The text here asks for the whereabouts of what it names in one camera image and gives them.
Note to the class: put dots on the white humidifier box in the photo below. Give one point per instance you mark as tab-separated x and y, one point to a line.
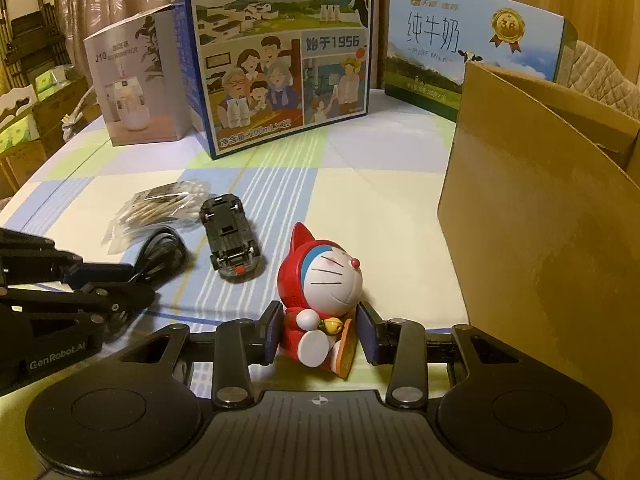
135	70

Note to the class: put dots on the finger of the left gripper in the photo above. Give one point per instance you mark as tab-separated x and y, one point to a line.
32	259
88	272

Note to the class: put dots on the black folding cart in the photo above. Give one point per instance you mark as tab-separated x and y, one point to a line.
31	44

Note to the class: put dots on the tissue cardboard box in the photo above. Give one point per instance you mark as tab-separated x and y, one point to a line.
32	128

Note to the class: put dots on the blue milk carton box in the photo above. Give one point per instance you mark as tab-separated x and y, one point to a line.
257	70

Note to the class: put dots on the light blue milk box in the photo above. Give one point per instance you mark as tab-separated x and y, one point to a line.
431	41

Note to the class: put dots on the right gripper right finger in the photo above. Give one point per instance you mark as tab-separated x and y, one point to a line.
401	344

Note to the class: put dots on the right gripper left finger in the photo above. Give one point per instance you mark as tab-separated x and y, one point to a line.
238	345

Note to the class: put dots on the large brown cardboard box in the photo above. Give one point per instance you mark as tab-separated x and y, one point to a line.
540	211

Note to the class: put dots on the black toy car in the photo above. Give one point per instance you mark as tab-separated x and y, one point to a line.
234	251

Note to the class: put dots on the cotton swab packet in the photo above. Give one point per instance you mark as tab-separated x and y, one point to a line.
175	204

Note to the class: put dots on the white plastic bag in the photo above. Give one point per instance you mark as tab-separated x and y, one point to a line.
85	112

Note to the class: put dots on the red Doraemon figurine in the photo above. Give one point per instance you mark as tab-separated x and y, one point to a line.
319	285

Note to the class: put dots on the plaid bed sheet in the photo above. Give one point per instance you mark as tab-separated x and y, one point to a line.
372	184

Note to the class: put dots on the quilted beige chair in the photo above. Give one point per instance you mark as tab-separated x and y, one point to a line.
595	75

